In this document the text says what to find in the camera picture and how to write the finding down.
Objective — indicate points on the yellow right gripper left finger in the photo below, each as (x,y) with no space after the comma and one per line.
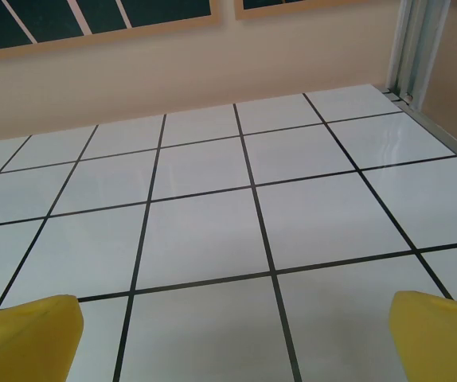
(25,342)

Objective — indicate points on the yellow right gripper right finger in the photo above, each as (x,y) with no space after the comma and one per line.
(443,342)

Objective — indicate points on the aluminium table edge rail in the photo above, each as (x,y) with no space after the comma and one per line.
(443,136)

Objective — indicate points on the aluminium corner post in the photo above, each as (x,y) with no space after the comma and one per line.
(411,47)

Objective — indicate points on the wall panel pink flowers print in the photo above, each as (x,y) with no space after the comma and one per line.
(53,24)

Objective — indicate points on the wall panel pink circle print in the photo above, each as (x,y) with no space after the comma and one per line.
(312,4)

